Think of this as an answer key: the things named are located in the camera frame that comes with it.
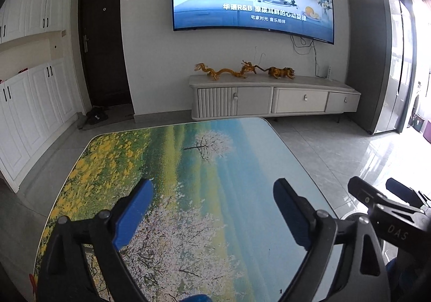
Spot purple storage box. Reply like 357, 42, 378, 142
421, 121, 431, 143

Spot landscape print table mat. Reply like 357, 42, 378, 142
37, 118, 332, 301

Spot black shoes at door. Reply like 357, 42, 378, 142
85, 107, 108, 126

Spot white TV cabinet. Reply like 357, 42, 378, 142
189, 74, 361, 121

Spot golden tiger figurine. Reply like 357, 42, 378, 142
258, 66, 295, 80

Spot grey tall cabinet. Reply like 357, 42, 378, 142
346, 0, 413, 135

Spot golden dragon figurine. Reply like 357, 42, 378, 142
194, 61, 256, 80

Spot dark entrance door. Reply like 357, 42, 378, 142
77, 0, 131, 107

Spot white wall cupboard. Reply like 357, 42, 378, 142
1, 0, 77, 193

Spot television cables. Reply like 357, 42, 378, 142
290, 35, 332, 79

